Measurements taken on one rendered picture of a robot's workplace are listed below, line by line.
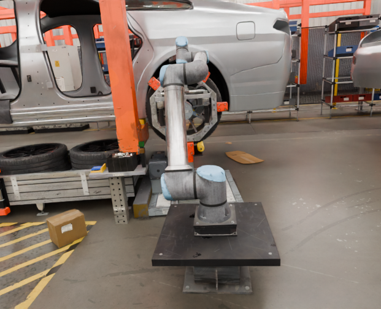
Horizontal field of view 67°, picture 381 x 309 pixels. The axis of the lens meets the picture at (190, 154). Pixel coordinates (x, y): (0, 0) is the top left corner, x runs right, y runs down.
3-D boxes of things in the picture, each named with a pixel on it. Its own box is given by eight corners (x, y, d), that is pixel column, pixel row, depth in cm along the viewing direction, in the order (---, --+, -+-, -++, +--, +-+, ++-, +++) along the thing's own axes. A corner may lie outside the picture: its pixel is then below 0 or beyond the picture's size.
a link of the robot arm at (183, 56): (191, 62, 204) (190, 46, 207) (175, 63, 205) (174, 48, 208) (192, 68, 213) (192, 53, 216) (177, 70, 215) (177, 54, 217)
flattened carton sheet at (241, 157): (243, 151, 413) (243, 149, 413) (264, 161, 363) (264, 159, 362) (223, 154, 404) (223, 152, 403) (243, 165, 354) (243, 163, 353)
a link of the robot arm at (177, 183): (194, 201, 149) (185, 57, 152) (161, 203, 151) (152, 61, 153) (196, 198, 164) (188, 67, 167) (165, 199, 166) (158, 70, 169)
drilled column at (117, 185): (129, 217, 243) (123, 170, 232) (127, 224, 234) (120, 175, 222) (118, 218, 243) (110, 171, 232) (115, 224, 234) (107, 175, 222)
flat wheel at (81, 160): (135, 154, 334) (133, 135, 328) (145, 171, 273) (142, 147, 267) (75, 164, 315) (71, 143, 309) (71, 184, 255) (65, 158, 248)
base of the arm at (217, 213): (233, 222, 151) (232, 205, 149) (197, 224, 152) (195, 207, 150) (229, 205, 170) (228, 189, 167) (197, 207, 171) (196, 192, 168)
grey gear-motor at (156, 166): (172, 178, 304) (169, 146, 295) (170, 194, 264) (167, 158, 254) (155, 179, 304) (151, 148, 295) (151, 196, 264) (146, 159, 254)
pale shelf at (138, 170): (148, 167, 235) (147, 164, 235) (145, 174, 219) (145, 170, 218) (95, 171, 235) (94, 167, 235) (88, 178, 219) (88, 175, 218)
